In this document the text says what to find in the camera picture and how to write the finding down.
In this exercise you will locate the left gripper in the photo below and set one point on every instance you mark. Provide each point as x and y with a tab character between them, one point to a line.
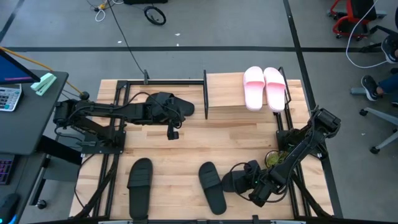
163	114

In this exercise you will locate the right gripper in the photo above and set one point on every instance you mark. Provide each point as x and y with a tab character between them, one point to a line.
261	186

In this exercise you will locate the pink rubber slide sandal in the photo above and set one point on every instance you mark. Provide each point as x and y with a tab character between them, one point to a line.
253	99
275	99

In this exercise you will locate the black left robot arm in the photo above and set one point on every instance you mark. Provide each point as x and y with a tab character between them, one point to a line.
102	109

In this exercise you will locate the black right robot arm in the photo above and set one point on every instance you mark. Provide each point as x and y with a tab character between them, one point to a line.
298	149

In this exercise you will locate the glass jar green contents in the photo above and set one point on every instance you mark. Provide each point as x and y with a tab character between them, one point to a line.
273	159

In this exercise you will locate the black round knob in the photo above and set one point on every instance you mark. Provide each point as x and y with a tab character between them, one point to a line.
84	96

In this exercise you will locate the black box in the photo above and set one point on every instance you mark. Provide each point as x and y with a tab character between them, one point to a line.
146	2

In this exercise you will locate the mint green stapler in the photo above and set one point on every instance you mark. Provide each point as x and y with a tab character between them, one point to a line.
43	83

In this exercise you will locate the black desk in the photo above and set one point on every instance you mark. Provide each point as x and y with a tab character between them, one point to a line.
31	124

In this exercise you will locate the grey chair base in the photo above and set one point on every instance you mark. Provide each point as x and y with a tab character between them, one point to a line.
381	113

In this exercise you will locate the person's shoe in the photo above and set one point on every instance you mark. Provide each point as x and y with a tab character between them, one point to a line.
370	87

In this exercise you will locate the grey desk calculator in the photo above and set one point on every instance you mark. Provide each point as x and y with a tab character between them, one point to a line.
9	98

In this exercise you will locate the computer monitor blue screen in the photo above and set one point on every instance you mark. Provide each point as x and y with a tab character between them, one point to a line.
12	71

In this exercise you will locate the person's leg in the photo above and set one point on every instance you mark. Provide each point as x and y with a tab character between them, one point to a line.
388	84

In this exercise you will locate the keyboard with purple backlight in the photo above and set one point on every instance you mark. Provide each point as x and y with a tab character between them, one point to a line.
6	169

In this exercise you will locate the black computer mouse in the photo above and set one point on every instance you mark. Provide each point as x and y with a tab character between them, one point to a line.
8	207

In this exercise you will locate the black office chair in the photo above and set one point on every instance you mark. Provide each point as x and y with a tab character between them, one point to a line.
390	46

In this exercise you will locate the red chair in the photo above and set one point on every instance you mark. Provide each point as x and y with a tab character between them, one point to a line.
362	9

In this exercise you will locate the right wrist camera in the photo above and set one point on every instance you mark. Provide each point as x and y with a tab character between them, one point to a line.
258	200

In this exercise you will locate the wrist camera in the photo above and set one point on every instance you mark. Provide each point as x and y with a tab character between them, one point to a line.
258	200
173	134

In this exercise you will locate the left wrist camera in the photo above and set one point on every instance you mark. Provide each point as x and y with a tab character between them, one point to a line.
173	134

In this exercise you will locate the black aluminium table frame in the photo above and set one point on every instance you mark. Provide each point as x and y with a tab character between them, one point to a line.
161	82

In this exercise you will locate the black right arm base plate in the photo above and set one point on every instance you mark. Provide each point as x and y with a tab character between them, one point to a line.
281	137

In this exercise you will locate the wooden shelf with black frame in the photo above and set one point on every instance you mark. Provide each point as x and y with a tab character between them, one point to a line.
227	90

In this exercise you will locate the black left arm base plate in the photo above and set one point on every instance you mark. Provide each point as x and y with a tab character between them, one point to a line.
93	149

